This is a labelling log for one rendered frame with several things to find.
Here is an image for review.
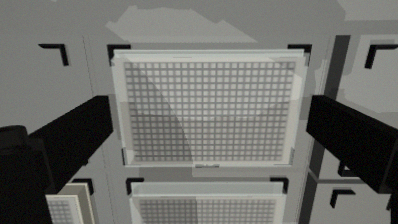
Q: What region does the grey flat deck plate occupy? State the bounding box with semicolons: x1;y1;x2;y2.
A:
0;0;398;224

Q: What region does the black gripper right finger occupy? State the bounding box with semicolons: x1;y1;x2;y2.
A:
306;95;398;224

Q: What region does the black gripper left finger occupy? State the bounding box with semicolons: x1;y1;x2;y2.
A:
0;95;113;224

